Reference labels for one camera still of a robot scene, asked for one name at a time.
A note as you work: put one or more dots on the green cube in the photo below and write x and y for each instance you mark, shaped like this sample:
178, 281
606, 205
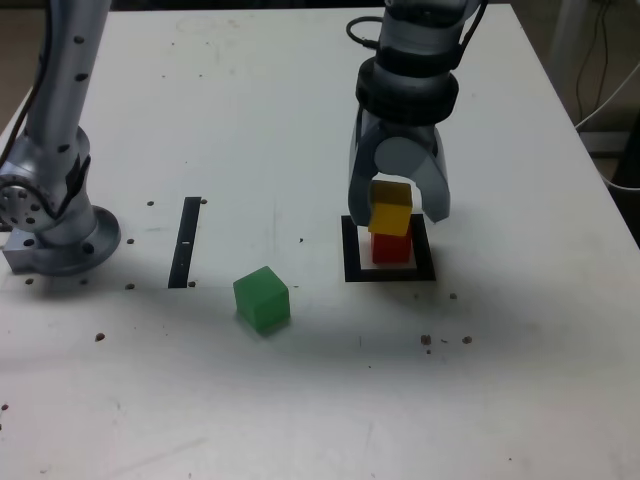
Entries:
261, 300

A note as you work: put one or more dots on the yellow cube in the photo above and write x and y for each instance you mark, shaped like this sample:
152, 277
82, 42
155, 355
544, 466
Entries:
392, 215

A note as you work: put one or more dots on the red cube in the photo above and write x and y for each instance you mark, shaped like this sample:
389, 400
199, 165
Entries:
391, 250

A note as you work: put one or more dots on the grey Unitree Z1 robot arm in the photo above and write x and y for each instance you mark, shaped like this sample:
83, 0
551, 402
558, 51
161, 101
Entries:
60, 125

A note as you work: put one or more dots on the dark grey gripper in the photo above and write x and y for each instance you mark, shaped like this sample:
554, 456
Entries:
405, 131

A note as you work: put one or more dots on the black tape strip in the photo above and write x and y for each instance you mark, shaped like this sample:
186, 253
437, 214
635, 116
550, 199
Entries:
182, 250

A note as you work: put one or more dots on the black tape square outline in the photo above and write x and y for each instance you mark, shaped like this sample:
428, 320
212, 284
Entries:
350, 255

